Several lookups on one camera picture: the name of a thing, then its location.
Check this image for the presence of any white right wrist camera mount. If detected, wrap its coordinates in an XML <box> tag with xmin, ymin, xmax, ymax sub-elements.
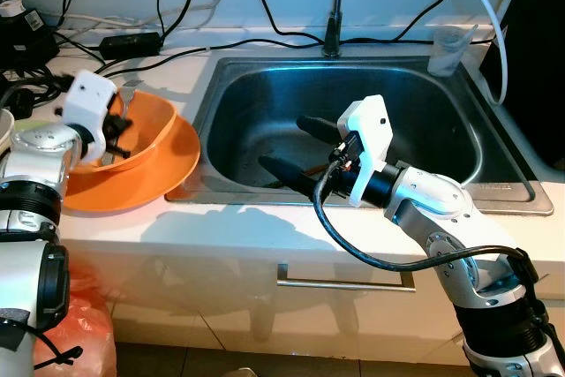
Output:
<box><xmin>337</xmin><ymin>94</ymin><xmax>396</xmax><ymax>208</ymax></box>

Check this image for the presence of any stainless steel sink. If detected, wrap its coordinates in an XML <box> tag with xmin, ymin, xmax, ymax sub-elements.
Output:
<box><xmin>166</xmin><ymin>52</ymin><xmax>555</xmax><ymax>217</ymax></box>

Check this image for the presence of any black power adapter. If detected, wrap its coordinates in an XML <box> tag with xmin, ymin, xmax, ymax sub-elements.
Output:
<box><xmin>97</xmin><ymin>32</ymin><xmax>165</xmax><ymax>62</ymax></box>

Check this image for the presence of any orange plastic plate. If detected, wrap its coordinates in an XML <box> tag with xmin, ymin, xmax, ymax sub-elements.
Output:
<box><xmin>60</xmin><ymin>112</ymin><xmax>202</xmax><ymax>214</ymax></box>

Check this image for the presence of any black charger box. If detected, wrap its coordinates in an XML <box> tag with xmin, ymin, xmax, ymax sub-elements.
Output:
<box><xmin>0</xmin><ymin>6</ymin><xmax>58</xmax><ymax>69</ymax></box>

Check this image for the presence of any red plastic bag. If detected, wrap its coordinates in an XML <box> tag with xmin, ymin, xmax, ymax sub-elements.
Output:
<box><xmin>31</xmin><ymin>262</ymin><xmax>118</xmax><ymax>377</ymax></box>

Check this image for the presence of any silver drawer handle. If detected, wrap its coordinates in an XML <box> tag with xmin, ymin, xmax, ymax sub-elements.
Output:
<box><xmin>275</xmin><ymin>262</ymin><xmax>418</xmax><ymax>294</ymax></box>

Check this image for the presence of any orange plastic bowl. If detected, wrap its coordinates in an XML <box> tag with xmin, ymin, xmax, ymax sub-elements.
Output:
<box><xmin>72</xmin><ymin>90</ymin><xmax>177</xmax><ymax>175</ymax></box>

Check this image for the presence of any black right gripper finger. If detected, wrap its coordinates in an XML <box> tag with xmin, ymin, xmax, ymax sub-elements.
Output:
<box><xmin>295</xmin><ymin>115</ymin><xmax>347</xmax><ymax>145</ymax></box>
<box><xmin>257</xmin><ymin>155</ymin><xmax>326</xmax><ymax>201</ymax></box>

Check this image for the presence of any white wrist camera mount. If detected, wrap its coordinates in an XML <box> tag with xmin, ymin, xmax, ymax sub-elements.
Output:
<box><xmin>60</xmin><ymin>70</ymin><xmax>119</xmax><ymax>164</ymax></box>
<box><xmin>337</xmin><ymin>94</ymin><xmax>396</xmax><ymax>208</ymax></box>

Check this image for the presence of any white flexible hose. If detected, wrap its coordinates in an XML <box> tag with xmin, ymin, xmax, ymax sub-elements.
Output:
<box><xmin>422</xmin><ymin>0</ymin><xmax>511</xmax><ymax>106</ymax></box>

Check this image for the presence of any chrome faucet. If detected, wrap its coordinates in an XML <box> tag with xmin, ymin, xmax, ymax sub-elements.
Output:
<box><xmin>321</xmin><ymin>0</ymin><xmax>382</xmax><ymax>60</ymax></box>

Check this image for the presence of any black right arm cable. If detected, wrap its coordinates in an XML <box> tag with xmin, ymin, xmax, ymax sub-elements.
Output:
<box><xmin>313</xmin><ymin>156</ymin><xmax>541</xmax><ymax>307</ymax></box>

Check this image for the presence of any clear plastic cup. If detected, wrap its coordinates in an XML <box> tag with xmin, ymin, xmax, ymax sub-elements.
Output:
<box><xmin>427</xmin><ymin>26</ymin><xmax>478</xmax><ymax>78</ymax></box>

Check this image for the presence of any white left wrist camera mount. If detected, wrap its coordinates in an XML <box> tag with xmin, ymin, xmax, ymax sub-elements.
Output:
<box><xmin>60</xmin><ymin>70</ymin><xmax>119</xmax><ymax>164</ymax></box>

